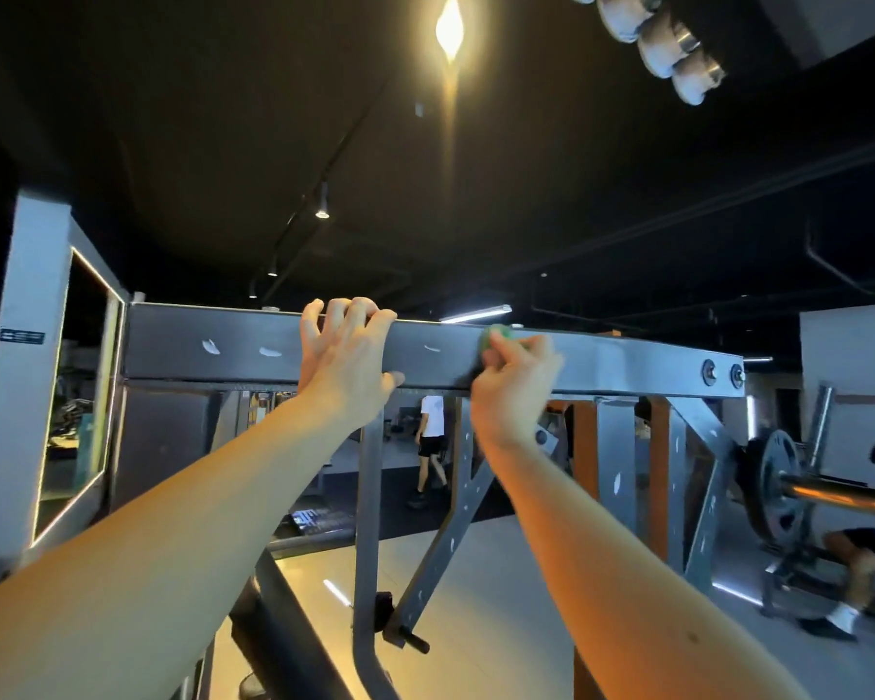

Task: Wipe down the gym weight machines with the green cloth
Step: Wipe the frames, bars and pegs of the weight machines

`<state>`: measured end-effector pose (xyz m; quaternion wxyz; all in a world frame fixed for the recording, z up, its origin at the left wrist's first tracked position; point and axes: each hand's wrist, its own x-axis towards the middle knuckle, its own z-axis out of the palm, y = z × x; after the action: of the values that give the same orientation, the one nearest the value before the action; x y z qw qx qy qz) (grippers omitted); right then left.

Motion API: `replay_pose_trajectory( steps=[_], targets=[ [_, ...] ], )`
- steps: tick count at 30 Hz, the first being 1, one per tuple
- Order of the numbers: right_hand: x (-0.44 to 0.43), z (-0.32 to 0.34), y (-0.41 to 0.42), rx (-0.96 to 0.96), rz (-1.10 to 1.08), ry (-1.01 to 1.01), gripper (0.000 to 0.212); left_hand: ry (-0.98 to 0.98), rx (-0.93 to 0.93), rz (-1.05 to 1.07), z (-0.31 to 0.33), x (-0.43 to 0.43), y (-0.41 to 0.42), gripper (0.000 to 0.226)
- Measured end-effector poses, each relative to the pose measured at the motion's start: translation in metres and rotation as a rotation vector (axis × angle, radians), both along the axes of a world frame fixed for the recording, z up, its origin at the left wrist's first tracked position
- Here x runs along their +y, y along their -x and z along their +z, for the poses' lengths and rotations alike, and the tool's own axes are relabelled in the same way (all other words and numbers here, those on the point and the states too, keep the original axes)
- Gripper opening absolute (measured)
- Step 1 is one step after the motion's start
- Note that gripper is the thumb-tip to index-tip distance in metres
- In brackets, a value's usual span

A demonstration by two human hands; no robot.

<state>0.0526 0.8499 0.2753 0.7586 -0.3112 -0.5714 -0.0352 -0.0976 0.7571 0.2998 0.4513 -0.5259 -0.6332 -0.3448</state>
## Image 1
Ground person's left hand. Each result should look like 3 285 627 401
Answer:
297 296 405 432

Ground person's right hand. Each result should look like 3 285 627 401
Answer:
470 325 568 458

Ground grey steel gym machine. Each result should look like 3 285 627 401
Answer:
109 301 753 700

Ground person's right forearm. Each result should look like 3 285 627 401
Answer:
481 437 813 700

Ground person's left forearm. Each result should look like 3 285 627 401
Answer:
0 401 349 700

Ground fluorescent tube light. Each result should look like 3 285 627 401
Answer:
438 302 515 327

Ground barbell with black plate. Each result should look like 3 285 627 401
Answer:
739 427 875 548

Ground round ceiling lamp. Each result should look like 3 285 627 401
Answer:
433 0 469 64

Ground white pillar with lit frame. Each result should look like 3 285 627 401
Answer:
0 192 130 570

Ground white ceiling duct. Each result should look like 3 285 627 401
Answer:
566 0 728 108

